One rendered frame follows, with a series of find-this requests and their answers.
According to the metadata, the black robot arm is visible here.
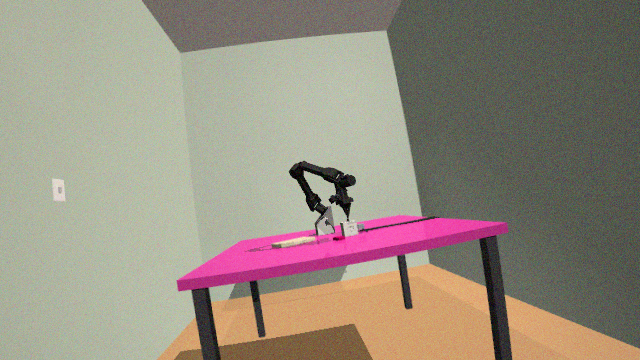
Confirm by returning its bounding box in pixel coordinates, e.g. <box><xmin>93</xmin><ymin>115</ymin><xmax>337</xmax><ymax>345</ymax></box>
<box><xmin>289</xmin><ymin>161</ymin><xmax>356</xmax><ymax>216</ymax></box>

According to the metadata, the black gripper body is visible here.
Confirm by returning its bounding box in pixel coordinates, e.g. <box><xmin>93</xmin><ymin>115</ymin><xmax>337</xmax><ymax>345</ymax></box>
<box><xmin>336</xmin><ymin>188</ymin><xmax>354</xmax><ymax>205</ymax></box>

